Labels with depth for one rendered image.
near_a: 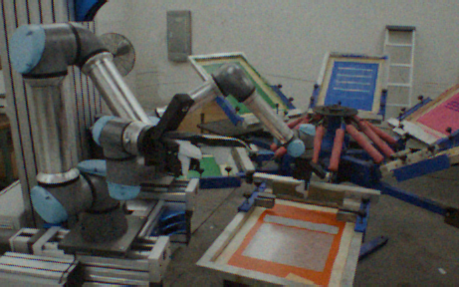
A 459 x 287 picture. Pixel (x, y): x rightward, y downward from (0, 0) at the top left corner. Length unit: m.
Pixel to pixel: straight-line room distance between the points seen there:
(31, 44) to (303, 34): 5.26
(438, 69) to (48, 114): 5.38
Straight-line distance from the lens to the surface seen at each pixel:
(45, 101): 1.13
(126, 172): 0.98
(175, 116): 0.85
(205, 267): 1.66
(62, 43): 1.12
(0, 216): 1.70
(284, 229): 1.98
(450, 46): 6.00
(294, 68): 6.17
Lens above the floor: 1.93
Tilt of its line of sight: 18 degrees down
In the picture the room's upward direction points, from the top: straight up
